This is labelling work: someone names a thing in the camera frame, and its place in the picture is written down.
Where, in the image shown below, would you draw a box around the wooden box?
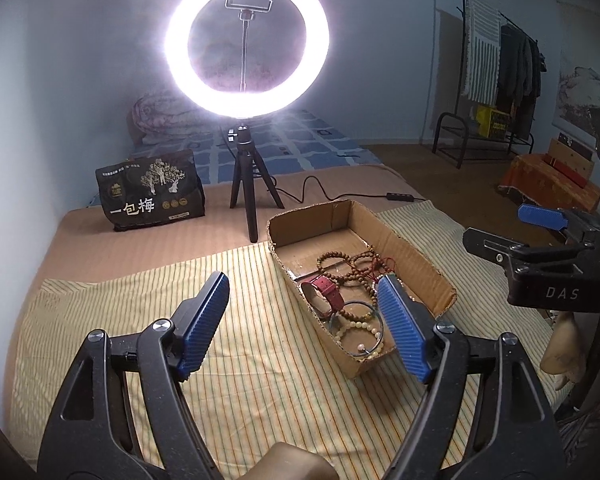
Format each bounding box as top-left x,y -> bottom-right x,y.
546,132 -> 597,187

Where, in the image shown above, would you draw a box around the folded floral quilt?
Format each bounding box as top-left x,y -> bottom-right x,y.
129,91 -> 217,147

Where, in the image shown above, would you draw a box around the cardboard box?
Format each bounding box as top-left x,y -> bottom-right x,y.
266,199 -> 457,380

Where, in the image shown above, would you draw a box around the person's right hand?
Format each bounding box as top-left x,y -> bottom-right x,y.
539,307 -> 588,392

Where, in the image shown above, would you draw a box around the cream bead bracelet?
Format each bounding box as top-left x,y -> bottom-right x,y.
336,320 -> 385,362

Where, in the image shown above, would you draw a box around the striped towel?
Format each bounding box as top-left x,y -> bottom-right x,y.
462,0 -> 502,104

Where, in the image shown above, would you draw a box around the dark hanging clothes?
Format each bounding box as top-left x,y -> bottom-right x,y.
497,24 -> 547,113

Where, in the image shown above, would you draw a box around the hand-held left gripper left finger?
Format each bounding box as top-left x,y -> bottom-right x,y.
37,271 -> 231,480

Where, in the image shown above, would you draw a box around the striped yellow sheet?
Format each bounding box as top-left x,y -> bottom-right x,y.
10,200 -> 556,480

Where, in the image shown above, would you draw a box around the orange cloth covered table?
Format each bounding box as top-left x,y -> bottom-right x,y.
497,152 -> 600,212

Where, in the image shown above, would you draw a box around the black power cable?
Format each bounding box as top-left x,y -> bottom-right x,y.
274,175 -> 431,207

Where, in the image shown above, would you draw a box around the black snack bag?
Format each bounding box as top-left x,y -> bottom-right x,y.
95,149 -> 206,233

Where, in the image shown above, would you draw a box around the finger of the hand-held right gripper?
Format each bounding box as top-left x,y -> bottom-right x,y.
462,227 -> 600,307
517,203 -> 597,233

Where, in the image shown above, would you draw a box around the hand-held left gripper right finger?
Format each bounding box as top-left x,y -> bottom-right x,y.
375,274 -> 568,480

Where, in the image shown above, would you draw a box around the person's dark patterned clothing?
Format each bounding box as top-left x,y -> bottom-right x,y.
555,400 -> 600,466

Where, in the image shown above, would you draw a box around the person's left hand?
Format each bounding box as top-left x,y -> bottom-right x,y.
250,441 -> 340,480

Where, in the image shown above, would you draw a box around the ring light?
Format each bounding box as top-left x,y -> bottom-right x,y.
164,0 -> 331,122

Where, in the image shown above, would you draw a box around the red strap watch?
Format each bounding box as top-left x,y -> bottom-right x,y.
300,275 -> 347,318

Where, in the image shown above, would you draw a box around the brown bed sheet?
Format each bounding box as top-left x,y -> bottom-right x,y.
2,162 -> 426,411

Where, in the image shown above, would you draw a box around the black clothes rack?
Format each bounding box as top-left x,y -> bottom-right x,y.
456,0 -> 550,157

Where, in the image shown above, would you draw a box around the brown wooden bead bracelet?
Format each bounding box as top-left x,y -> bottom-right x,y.
331,302 -> 379,324
349,249 -> 382,287
315,251 -> 355,287

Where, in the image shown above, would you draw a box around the wall scroll painting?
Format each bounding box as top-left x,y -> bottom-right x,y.
555,0 -> 600,132

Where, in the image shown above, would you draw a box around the dark bangle with pearl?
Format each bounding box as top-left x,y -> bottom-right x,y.
328,301 -> 386,361

